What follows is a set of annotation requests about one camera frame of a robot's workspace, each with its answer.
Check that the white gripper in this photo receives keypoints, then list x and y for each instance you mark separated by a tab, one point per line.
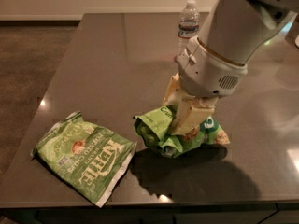
209	73

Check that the green rice chip bag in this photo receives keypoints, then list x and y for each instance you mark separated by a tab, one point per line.
153	128

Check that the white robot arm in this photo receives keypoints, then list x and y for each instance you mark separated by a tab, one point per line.
234	29

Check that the green jalapeno kettle chip bag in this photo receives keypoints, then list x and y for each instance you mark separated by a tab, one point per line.
89	158

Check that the clear plastic water bottle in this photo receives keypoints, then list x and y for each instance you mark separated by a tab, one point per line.
188	25

